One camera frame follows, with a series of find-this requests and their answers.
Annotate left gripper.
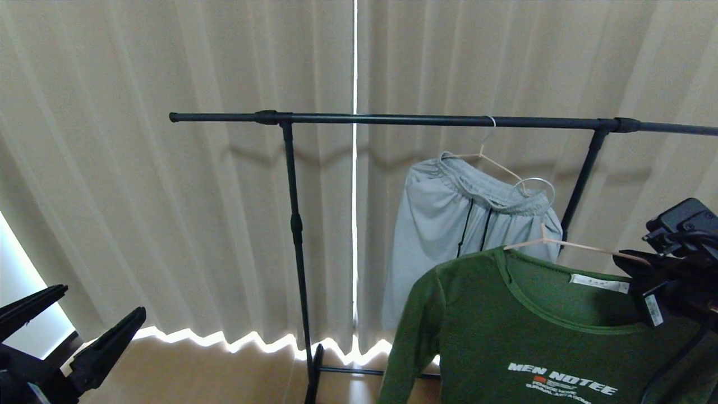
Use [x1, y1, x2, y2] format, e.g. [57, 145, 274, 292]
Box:
[0, 284, 148, 404]

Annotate pink clothes hanger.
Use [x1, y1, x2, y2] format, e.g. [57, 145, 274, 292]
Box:
[440, 116, 531, 197]
[504, 177, 652, 266]

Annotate green garment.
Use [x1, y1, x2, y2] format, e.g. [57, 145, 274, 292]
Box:
[377, 247, 718, 404]

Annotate black clothes rack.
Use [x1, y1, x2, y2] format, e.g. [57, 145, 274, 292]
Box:
[169, 110, 718, 404]

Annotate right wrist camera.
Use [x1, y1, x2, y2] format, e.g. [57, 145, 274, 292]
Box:
[642, 198, 718, 254]

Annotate pale grey shorts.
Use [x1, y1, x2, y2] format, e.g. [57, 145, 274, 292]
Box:
[381, 153, 563, 333]

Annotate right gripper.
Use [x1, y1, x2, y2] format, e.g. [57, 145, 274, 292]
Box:
[631, 252, 718, 329]

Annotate beige curtain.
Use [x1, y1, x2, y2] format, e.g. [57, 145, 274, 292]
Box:
[0, 0, 718, 360]

